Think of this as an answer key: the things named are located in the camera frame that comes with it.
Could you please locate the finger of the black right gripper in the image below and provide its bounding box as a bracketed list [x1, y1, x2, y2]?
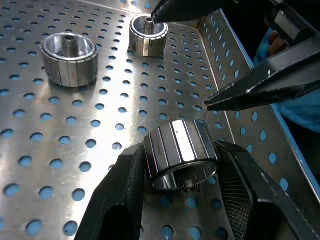
[150, 0, 241, 24]
[203, 34, 320, 113]

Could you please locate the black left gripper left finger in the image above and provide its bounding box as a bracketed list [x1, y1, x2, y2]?
[74, 144, 152, 240]

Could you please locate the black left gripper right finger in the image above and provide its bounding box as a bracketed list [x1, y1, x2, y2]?
[213, 139, 320, 240]

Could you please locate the ribbed metal roller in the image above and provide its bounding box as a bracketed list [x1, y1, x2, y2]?
[39, 31, 99, 88]
[128, 13, 170, 58]
[142, 119, 221, 193]

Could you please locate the perforated steel tray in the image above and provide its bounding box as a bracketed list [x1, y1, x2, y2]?
[0, 0, 320, 240]

